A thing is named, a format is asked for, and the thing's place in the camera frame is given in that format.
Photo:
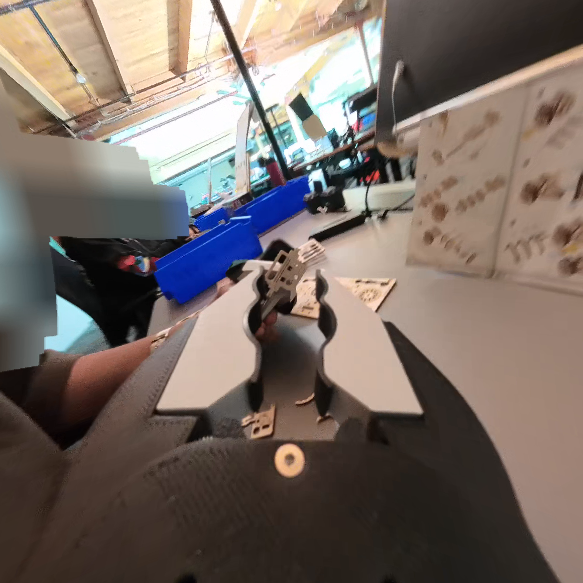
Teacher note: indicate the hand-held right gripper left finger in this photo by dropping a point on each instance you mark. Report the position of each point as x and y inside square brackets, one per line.
[214, 360]

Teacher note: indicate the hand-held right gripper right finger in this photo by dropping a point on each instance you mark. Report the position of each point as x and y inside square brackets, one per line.
[369, 364]

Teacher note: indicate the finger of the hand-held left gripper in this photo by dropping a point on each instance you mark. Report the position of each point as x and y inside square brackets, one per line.
[255, 268]

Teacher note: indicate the wooden plate with holes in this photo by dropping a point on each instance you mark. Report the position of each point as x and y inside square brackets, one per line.
[287, 271]

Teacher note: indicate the grey desk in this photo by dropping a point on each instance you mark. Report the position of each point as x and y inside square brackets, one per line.
[478, 364]

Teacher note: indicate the person's left hand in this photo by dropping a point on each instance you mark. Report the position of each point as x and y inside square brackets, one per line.
[268, 328]

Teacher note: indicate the slotted wooden parts sheet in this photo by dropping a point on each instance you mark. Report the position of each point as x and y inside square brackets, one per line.
[314, 253]

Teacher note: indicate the black battery charger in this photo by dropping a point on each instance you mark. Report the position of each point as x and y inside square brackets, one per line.
[335, 198]
[314, 202]

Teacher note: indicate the black flat box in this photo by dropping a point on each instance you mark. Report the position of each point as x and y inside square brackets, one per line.
[339, 225]

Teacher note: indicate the small curved wooden piece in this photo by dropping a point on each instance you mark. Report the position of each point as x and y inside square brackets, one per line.
[305, 399]

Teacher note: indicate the maroon bottle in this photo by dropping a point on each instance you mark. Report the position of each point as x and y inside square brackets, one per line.
[275, 173]

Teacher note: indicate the wooden parts sheet with wheels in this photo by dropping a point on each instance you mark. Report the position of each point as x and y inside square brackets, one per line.
[382, 287]

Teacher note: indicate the small wooden piece with holes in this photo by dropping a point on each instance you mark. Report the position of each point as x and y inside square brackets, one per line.
[262, 423]

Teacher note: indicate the tall tan board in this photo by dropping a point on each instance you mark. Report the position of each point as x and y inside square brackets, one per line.
[243, 150]

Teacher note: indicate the black and tan panel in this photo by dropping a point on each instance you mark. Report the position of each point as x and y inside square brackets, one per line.
[300, 107]

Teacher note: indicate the black pole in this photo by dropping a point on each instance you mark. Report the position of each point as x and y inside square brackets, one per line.
[251, 91]

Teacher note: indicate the model instruction booklet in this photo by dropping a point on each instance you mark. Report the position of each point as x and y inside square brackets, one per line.
[478, 182]

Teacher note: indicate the person's brown shirt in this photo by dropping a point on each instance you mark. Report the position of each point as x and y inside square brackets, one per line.
[27, 455]

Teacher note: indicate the black display panel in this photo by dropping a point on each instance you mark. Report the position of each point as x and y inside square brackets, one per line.
[455, 45]

